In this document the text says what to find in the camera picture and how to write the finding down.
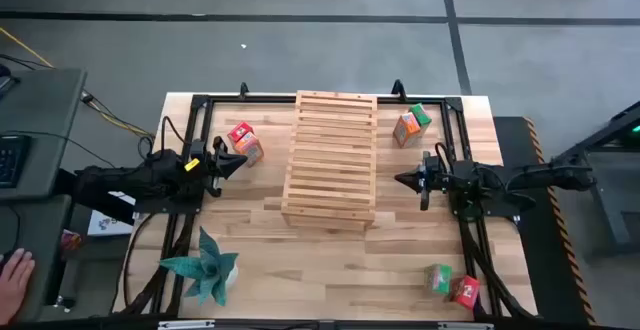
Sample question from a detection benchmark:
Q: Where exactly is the black hazard-striped floor mat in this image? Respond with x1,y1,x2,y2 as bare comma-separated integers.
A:
492,116,597,326

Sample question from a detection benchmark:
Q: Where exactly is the black keyboard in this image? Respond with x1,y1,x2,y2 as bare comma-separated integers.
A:
0,134,31,189

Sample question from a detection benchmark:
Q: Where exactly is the black floor cable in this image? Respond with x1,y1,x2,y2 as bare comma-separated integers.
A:
79,89,157,141

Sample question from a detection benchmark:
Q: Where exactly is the wooden slatted shelf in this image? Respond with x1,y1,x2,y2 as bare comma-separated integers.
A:
280,89,379,232

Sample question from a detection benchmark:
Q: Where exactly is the red Froot Loops cereal box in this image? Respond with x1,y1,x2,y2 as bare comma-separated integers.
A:
448,274,481,311
227,121,255,145

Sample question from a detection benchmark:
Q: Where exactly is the green Apple Jacks cereal box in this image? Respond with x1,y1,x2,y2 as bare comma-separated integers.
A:
423,263,454,296
408,102,433,127

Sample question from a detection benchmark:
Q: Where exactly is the teal artificial plant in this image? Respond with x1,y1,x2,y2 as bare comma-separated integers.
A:
158,226,240,307

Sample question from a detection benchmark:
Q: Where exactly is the thin black desk cable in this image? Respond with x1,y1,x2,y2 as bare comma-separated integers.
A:
0,129,117,169

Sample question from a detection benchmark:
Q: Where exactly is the orange Mini Wheats cereal box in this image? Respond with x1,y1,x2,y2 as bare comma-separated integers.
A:
392,111,422,149
233,132,265,168

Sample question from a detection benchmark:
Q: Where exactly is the small colourful packet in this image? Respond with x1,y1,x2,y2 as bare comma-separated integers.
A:
60,229,84,251

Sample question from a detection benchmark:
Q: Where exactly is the person's hand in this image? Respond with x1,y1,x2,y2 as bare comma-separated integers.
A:
0,248,36,324

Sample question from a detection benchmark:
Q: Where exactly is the silver edge bracket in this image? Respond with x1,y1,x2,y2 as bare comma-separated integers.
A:
158,319,216,330
438,321,495,330

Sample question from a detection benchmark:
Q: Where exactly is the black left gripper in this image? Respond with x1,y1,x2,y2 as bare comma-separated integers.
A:
200,136,249,199

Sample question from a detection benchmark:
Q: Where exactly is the yellow cable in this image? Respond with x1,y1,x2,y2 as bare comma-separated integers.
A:
0,26,157,140

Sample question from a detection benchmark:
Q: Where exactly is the black metal stand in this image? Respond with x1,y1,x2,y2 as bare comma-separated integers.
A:
551,100,640,251

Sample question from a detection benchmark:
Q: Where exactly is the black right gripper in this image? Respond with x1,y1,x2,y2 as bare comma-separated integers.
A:
394,150,451,211

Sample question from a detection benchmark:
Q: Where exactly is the white printed box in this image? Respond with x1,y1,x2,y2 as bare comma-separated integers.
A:
87,191,137,237

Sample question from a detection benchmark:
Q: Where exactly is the grey desk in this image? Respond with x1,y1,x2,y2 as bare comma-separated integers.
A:
0,68,89,321

